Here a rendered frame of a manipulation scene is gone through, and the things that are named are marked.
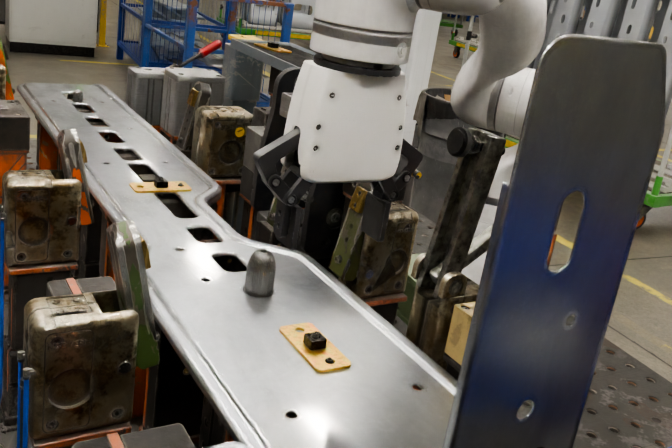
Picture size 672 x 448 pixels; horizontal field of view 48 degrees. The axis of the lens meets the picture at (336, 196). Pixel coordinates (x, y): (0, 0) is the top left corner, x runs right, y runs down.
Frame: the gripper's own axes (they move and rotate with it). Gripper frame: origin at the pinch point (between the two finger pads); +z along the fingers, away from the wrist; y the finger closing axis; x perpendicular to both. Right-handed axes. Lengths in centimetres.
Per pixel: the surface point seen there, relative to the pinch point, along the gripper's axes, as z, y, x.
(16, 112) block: 9, 15, -78
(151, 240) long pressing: 12.2, 7.3, -27.9
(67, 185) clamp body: 8.3, 15.1, -37.9
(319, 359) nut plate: 11.9, 0.8, 2.6
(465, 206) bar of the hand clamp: -2.2, -14.1, 1.5
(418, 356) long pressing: 11.8, -8.9, 5.0
